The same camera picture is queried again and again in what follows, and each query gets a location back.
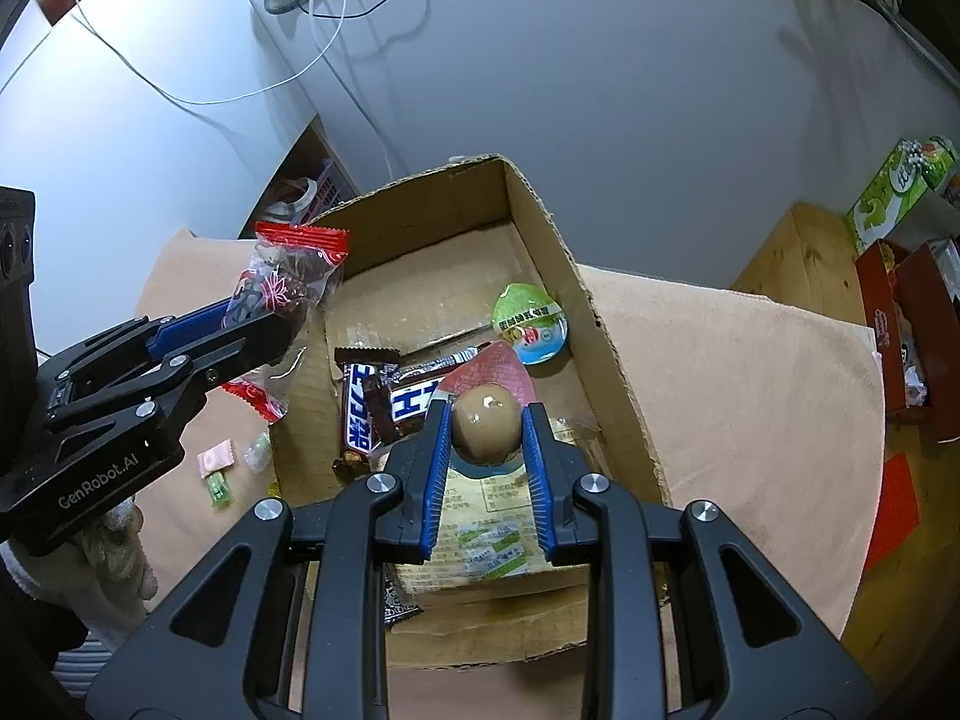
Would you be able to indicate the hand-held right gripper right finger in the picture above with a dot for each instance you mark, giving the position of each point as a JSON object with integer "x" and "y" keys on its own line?
{"x": 540, "y": 480}

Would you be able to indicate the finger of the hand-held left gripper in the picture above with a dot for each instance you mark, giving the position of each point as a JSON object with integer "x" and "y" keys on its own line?
{"x": 187, "y": 330}
{"x": 247, "y": 349}

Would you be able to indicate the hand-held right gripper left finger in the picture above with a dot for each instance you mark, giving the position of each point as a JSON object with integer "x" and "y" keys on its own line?
{"x": 435, "y": 480}

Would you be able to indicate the large clear biscuit pack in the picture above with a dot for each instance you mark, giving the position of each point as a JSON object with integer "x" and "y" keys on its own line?
{"x": 487, "y": 532}

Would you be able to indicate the braised egg packet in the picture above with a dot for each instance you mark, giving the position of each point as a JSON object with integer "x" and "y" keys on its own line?
{"x": 486, "y": 416}

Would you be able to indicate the brown chocolate bar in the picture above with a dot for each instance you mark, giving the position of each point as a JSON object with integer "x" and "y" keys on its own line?
{"x": 412, "y": 401}
{"x": 360, "y": 412}

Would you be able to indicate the green lid jelly cup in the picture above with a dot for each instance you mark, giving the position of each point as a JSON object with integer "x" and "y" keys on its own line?
{"x": 529, "y": 322}

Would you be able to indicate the cardboard box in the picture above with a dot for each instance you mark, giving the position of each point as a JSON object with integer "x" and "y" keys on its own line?
{"x": 540, "y": 240}

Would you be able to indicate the person's left hand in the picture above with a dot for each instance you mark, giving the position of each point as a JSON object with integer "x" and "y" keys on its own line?
{"x": 112, "y": 555}

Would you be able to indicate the clear wrapped candy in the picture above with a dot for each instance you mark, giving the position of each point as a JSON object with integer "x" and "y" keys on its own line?
{"x": 256, "y": 454}

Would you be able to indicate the pink candy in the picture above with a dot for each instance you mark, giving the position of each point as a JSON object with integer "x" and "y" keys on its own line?
{"x": 217, "y": 459}

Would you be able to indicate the small green candy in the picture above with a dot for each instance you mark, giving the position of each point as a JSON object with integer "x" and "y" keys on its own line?
{"x": 219, "y": 490}

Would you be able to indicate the pink plastic basket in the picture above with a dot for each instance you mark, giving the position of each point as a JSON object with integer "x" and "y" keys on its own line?
{"x": 330, "y": 187}

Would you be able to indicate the white cabinet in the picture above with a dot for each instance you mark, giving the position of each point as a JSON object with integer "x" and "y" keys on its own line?
{"x": 112, "y": 165}

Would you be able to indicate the red paper sheet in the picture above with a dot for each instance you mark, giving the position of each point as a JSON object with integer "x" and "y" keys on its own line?
{"x": 896, "y": 510}

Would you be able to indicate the red box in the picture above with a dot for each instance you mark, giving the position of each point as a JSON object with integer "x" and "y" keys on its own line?
{"x": 874, "y": 315}

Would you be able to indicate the green printed box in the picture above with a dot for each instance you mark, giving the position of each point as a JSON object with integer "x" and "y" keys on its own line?
{"x": 885, "y": 199}

